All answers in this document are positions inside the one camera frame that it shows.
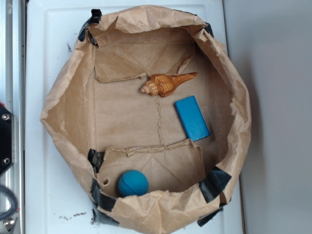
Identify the brown spiral sea shell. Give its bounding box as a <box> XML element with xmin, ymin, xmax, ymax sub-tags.
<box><xmin>139</xmin><ymin>72</ymin><xmax>197</xmax><ymax>97</ymax></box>

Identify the brown paper bag tray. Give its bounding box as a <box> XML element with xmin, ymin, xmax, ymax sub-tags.
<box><xmin>41</xmin><ymin>5</ymin><xmax>252</xmax><ymax>234</ymax></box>

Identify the blue rectangular wooden block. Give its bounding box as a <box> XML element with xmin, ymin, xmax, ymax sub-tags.
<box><xmin>175</xmin><ymin>96</ymin><xmax>210</xmax><ymax>141</ymax></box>

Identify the teal blue ball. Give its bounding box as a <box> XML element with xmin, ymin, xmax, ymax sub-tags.
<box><xmin>117</xmin><ymin>170</ymin><xmax>149</xmax><ymax>197</ymax></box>

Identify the aluminium frame rail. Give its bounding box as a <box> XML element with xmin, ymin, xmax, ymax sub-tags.
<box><xmin>0</xmin><ymin>0</ymin><xmax>25</xmax><ymax>234</ymax></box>

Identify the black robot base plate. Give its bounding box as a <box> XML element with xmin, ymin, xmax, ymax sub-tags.
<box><xmin>0</xmin><ymin>105</ymin><xmax>13</xmax><ymax>176</ymax></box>

